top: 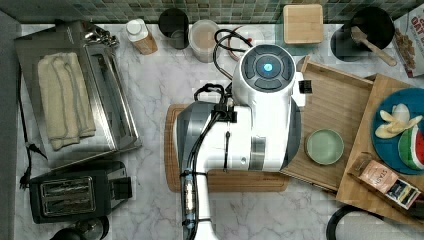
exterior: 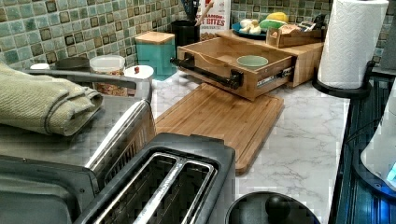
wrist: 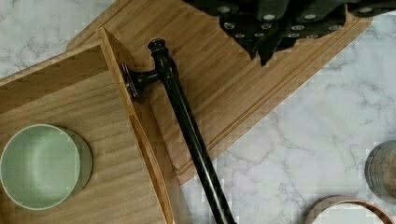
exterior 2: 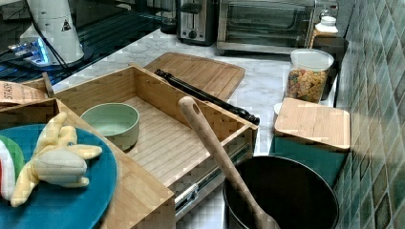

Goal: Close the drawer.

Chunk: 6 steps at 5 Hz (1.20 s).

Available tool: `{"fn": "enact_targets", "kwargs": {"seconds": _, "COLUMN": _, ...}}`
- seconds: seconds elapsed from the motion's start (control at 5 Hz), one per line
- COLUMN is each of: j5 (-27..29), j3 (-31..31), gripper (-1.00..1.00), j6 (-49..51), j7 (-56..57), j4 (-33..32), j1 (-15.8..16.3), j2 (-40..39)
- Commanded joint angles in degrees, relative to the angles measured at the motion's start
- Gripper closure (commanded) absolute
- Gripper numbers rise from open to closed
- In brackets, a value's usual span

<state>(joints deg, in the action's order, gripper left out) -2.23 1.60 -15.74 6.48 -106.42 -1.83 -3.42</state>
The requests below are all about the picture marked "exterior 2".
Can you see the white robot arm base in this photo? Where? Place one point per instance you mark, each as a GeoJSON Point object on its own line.
{"type": "Point", "coordinates": [52, 33]}

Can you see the yellow plush toy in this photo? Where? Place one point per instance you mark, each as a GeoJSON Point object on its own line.
{"type": "Point", "coordinates": [57, 159]}

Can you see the silver toaster oven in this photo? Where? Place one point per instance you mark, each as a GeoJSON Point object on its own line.
{"type": "Point", "coordinates": [270, 26]}

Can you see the wooden drawer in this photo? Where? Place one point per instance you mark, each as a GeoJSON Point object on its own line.
{"type": "Point", "coordinates": [167, 147]}

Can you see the black drawer handle bar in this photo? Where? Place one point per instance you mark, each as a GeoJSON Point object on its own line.
{"type": "Point", "coordinates": [203, 96]}

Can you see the black frying pan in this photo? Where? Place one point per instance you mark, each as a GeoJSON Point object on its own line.
{"type": "Point", "coordinates": [292, 193]}

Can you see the clear cereal jar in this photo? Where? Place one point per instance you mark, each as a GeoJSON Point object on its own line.
{"type": "Point", "coordinates": [308, 74]}

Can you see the metal drawer slide rail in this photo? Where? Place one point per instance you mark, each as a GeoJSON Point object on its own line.
{"type": "Point", "coordinates": [185, 200]}

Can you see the white lidded bottle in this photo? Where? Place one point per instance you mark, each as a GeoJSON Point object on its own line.
{"type": "Point", "coordinates": [327, 26]}

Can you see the green white red plush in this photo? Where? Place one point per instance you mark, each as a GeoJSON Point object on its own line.
{"type": "Point", "coordinates": [12, 162]}

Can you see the silver toaster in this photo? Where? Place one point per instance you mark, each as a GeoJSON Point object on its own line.
{"type": "Point", "coordinates": [197, 21]}

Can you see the wooden cutting board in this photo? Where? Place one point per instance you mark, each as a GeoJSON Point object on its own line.
{"type": "Point", "coordinates": [211, 76]}

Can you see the light green bowl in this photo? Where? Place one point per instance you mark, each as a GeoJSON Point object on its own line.
{"type": "Point", "coordinates": [118, 122]}

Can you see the teal round plate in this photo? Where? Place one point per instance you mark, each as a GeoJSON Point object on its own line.
{"type": "Point", "coordinates": [54, 207]}

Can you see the brown paper bag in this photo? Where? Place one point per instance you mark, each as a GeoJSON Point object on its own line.
{"type": "Point", "coordinates": [16, 94]}

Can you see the teal box with wooden lid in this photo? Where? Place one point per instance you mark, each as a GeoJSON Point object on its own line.
{"type": "Point", "coordinates": [316, 135]}

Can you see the wooden spoon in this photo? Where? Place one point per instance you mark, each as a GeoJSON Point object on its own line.
{"type": "Point", "coordinates": [194, 116]}

